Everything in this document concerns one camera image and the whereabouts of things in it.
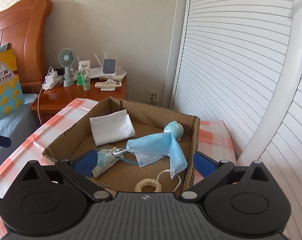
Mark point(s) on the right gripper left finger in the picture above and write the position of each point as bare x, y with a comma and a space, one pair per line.
76, 172

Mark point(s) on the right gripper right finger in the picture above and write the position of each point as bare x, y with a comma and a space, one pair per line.
215, 175

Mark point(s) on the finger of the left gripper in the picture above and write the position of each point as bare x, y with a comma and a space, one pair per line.
4, 141

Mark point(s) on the blue embroidered sachet pouch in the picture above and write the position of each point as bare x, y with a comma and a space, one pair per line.
107, 157

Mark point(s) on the blue white plush toy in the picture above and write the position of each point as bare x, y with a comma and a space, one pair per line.
175, 128

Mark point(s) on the cream hair scrunchie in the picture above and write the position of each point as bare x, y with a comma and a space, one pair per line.
148, 183

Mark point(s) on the blue surgical face mask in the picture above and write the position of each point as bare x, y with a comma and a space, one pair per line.
151, 148

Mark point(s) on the pink checkered tablecloth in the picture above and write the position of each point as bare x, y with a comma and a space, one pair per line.
214, 140

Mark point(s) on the yellow blue snack bag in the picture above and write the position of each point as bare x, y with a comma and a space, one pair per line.
11, 96

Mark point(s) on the folded white towel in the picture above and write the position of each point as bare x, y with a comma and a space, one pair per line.
111, 128

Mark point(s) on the white power strip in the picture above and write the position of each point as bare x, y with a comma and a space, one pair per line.
51, 80

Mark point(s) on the wooden nightstand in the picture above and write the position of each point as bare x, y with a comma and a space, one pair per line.
54, 100

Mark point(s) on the white remote control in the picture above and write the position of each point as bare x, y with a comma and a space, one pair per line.
108, 85

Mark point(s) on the green bottle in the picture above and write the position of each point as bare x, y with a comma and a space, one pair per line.
86, 79

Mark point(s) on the mint green desk fan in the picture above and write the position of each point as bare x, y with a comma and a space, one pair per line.
66, 59

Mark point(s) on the white cream tube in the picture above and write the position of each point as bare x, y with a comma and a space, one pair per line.
85, 66

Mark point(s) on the phone on white stand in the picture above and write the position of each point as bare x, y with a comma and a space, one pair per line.
109, 68

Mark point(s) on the wooden headboard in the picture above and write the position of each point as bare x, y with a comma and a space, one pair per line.
22, 28

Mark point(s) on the white louvered closet door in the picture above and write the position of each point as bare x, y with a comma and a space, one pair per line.
241, 62

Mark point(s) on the white wall socket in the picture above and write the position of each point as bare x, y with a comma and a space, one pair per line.
153, 96

